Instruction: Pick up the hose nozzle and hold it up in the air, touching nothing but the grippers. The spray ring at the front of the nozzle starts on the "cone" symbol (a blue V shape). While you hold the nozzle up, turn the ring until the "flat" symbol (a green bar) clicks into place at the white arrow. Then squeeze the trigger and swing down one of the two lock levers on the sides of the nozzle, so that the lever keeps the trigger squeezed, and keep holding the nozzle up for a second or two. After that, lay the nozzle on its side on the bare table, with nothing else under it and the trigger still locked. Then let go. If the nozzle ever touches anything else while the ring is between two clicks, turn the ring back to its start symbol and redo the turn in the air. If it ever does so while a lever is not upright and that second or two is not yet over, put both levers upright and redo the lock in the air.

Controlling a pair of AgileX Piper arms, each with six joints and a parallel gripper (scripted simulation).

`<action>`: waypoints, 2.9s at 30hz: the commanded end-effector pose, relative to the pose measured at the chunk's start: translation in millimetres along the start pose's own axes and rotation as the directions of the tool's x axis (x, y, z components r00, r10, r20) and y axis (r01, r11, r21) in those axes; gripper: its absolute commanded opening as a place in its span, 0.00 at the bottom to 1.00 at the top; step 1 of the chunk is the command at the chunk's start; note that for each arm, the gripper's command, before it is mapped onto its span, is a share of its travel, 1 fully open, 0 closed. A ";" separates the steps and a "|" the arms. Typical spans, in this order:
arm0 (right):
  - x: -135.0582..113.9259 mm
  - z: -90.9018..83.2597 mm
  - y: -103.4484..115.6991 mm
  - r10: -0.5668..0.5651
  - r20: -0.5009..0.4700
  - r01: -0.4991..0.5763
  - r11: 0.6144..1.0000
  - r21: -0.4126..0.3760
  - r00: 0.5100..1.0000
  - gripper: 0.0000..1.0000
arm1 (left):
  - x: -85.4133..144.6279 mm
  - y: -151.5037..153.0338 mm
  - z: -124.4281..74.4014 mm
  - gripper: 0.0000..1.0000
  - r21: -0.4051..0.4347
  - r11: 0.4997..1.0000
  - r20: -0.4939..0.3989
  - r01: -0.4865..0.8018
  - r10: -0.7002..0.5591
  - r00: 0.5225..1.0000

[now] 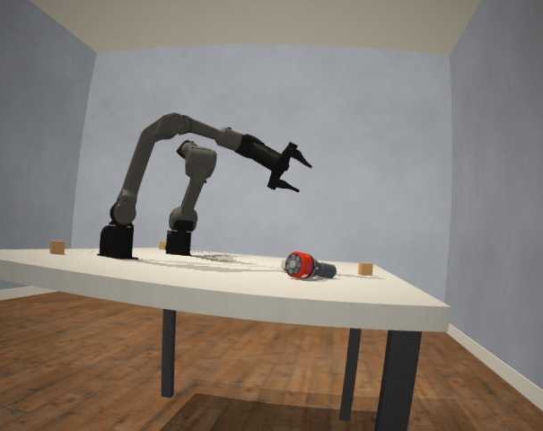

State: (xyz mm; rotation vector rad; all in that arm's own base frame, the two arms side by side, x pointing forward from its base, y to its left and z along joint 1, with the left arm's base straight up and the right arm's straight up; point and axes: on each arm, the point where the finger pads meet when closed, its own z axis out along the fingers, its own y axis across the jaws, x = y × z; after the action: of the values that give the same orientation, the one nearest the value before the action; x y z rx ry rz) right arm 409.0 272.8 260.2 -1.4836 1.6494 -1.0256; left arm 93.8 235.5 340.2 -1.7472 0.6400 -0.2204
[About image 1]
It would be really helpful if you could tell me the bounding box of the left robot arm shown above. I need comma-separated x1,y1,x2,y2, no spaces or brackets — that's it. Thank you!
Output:
165,140,217,256

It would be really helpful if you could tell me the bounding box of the grey hose nozzle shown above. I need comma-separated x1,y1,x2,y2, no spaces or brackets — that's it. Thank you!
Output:
281,251,337,279

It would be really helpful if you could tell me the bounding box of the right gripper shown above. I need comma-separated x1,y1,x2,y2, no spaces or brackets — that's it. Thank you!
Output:
262,142,312,192

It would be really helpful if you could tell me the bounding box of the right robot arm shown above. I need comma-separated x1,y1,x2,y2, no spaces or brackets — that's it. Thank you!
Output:
97,113,273,259

